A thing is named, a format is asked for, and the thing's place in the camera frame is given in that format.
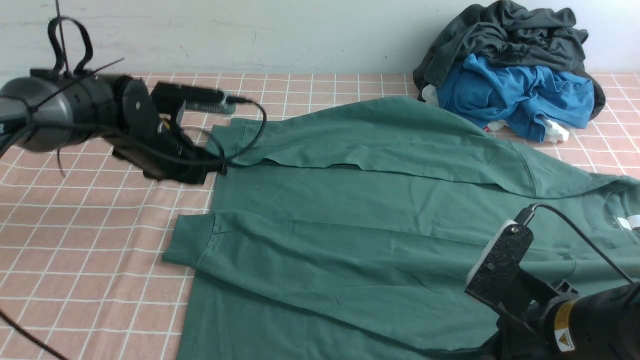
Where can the pink checkered tablecloth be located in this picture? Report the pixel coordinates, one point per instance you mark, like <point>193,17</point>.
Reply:
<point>80,253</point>

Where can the green long-sleeved shirt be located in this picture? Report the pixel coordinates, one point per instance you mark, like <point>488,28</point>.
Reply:
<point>348,234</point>

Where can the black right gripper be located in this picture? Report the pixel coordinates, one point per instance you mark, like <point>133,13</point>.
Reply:
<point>525,305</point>

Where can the dark grey garment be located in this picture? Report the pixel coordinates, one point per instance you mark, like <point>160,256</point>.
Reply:
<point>506,34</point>

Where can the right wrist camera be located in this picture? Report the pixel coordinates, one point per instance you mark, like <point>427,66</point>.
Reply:
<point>508,223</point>

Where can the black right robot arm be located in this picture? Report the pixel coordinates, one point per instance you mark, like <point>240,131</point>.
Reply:
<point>600,326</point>

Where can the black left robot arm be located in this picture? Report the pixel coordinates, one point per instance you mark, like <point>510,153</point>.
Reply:
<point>45,114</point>

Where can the blue garment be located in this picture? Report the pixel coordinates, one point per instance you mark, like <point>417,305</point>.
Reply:
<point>522,96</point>

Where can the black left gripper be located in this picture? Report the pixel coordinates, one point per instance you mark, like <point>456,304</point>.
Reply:
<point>161,149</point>

